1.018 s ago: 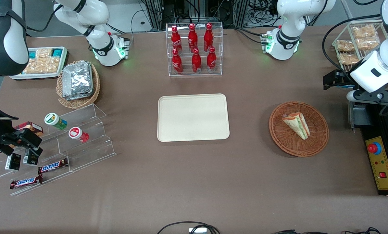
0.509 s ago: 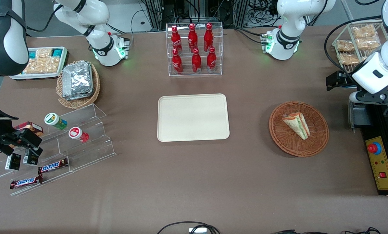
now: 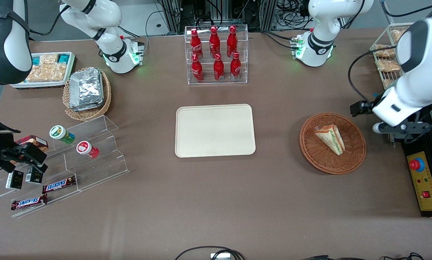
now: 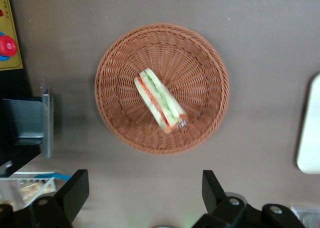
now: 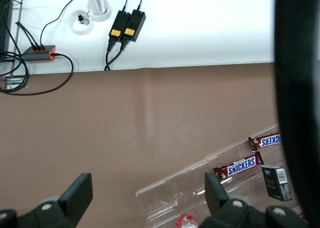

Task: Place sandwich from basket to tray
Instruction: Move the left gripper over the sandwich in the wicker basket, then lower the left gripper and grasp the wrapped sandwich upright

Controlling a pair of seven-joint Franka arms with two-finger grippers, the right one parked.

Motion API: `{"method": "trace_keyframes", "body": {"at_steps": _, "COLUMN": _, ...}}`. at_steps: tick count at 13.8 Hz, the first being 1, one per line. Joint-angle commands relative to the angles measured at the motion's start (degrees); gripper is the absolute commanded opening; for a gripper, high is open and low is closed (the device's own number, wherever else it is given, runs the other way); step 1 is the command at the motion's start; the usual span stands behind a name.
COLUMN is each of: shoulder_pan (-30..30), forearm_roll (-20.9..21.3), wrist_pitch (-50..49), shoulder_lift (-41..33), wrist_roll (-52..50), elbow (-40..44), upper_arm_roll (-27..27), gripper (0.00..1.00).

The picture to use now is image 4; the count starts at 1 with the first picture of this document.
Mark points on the grey metal bracket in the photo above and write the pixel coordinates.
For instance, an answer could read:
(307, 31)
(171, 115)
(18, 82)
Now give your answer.
(25, 118)

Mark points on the clear wrapped snack packet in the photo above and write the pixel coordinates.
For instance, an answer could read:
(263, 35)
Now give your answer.
(31, 190)

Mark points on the cream plastic tray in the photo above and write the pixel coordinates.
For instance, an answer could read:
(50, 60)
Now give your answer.
(311, 128)

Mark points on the blue tape strip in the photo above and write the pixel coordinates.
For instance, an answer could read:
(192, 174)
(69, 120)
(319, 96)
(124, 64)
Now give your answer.
(57, 175)

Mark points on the brown round wicker basket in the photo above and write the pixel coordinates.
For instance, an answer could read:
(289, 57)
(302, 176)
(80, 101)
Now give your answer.
(195, 63)

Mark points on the red emergency stop button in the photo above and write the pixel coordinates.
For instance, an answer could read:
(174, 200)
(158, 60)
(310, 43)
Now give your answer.
(6, 46)

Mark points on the triangle sandwich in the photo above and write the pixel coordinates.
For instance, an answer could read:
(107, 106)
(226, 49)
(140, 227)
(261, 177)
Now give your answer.
(155, 98)

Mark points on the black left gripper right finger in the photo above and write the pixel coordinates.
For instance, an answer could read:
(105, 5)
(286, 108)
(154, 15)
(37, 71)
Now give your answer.
(212, 190)

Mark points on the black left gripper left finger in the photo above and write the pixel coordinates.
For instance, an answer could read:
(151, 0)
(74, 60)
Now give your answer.
(72, 195)

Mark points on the yellow control panel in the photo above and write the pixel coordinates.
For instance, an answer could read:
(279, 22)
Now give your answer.
(10, 20)

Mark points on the clear acrylic bottle rack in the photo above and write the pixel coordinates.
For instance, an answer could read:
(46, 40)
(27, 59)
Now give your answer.
(310, 216)

